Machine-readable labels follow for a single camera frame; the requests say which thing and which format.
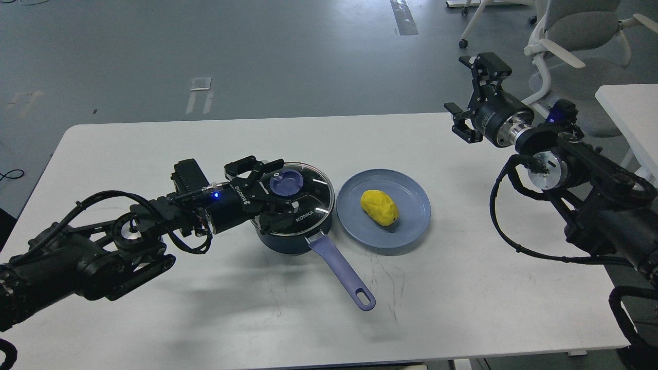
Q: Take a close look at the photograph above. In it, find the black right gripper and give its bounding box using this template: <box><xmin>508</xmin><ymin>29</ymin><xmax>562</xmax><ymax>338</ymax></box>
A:
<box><xmin>444</xmin><ymin>52</ymin><xmax>535</xmax><ymax>147</ymax></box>

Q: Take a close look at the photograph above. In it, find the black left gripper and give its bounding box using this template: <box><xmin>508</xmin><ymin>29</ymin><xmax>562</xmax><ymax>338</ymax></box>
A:
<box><xmin>205</xmin><ymin>155</ymin><xmax>320</xmax><ymax>234</ymax></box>

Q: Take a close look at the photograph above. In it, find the glass pot lid blue knob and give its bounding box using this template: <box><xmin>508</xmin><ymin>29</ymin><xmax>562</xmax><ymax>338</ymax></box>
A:
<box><xmin>254</xmin><ymin>162</ymin><xmax>336</xmax><ymax>237</ymax></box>

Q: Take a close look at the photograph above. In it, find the yellow potato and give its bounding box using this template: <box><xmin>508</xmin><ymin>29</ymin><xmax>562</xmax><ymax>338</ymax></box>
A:
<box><xmin>360</xmin><ymin>189</ymin><xmax>400</xmax><ymax>227</ymax></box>

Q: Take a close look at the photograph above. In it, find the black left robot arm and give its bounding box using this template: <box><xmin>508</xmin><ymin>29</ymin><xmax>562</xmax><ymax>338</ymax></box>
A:
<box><xmin>1</xmin><ymin>156</ymin><xmax>311</xmax><ymax>331</ymax></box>

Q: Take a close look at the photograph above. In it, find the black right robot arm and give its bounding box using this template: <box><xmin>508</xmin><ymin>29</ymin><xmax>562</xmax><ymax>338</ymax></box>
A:
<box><xmin>444</xmin><ymin>52</ymin><xmax>657</xmax><ymax>369</ymax></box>

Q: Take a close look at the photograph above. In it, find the white chair base with casters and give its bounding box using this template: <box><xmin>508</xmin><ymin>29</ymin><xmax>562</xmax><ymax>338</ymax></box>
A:
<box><xmin>446</xmin><ymin>0</ymin><xmax>538</xmax><ymax>49</ymax></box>

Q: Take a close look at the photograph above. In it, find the white grey office chair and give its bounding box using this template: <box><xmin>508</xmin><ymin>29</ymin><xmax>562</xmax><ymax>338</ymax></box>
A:
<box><xmin>523</xmin><ymin>1</ymin><xmax>656</xmax><ymax>165</ymax></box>

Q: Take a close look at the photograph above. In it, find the blue round plate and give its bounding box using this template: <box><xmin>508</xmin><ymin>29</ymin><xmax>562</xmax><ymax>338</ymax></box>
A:
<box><xmin>336</xmin><ymin>169</ymin><xmax>431</xmax><ymax>255</ymax></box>

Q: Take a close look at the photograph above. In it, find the white side table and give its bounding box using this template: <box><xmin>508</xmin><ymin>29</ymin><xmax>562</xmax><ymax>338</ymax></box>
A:
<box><xmin>595</xmin><ymin>84</ymin><xmax>657</xmax><ymax>187</ymax></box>

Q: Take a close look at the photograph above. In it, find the dark pot with blue handle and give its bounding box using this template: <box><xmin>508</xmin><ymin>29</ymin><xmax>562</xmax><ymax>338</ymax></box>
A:
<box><xmin>253</xmin><ymin>162</ymin><xmax>377</xmax><ymax>312</ymax></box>

